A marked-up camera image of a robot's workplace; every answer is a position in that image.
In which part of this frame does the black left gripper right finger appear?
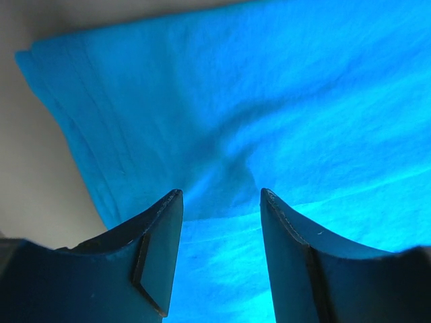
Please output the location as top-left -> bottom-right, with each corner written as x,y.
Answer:
260,188 -> 430,323

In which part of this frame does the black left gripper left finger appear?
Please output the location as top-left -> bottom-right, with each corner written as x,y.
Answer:
1,190 -> 183,322

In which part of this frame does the blue t shirt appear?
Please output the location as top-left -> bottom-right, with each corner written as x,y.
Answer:
15,1 -> 430,322

